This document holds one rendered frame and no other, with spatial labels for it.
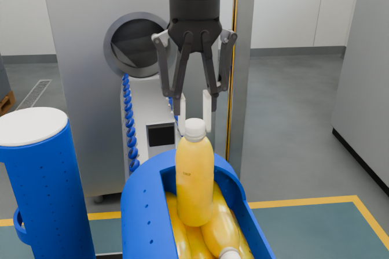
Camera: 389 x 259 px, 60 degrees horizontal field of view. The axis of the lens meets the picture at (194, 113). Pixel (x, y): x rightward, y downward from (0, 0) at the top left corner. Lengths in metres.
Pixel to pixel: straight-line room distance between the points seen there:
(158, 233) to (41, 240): 0.98
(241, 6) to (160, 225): 0.84
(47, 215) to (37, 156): 0.27
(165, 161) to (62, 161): 0.69
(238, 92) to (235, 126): 0.15
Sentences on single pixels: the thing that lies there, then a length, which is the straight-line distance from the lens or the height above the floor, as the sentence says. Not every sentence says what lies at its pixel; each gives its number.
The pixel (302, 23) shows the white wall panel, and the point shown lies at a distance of 5.39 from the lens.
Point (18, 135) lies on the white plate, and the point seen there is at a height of 1.04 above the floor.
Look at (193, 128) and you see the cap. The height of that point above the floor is 1.36.
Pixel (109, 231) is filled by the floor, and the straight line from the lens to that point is 2.32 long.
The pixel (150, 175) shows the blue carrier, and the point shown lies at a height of 1.21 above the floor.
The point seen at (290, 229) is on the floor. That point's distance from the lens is 2.35.
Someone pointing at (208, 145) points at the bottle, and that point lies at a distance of 0.60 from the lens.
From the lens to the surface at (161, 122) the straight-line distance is 1.16.
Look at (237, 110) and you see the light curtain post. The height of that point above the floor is 1.03.
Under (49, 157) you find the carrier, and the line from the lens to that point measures 1.31.
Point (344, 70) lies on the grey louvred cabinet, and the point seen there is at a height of 0.64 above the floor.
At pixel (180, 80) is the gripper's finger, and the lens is 0.54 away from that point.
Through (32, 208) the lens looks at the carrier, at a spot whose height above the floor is 0.76.
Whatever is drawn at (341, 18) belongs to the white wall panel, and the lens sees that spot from 5.62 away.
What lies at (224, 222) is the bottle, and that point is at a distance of 0.70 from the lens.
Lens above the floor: 1.65
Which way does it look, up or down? 28 degrees down
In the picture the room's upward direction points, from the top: straight up
